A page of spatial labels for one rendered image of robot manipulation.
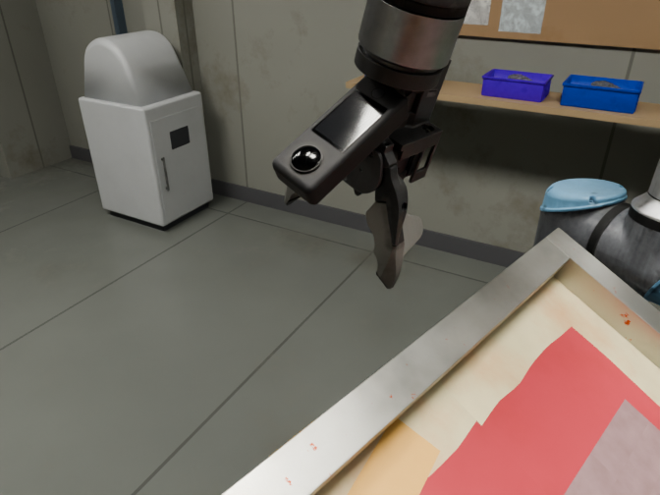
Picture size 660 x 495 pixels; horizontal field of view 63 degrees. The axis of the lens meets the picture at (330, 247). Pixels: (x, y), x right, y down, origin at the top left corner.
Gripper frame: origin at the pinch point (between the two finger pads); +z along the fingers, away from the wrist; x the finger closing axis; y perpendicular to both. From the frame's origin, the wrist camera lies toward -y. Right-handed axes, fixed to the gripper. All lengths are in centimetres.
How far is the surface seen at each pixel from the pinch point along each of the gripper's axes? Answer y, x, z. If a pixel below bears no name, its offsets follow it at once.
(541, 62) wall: 251, 76, 50
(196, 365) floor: 64, 99, 186
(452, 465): -5.3, -21.8, 5.3
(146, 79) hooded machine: 139, 266, 131
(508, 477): -1.8, -25.7, 5.8
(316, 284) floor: 154, 107, 188
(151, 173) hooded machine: 125, 238, 181
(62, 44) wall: 156, 425, 178
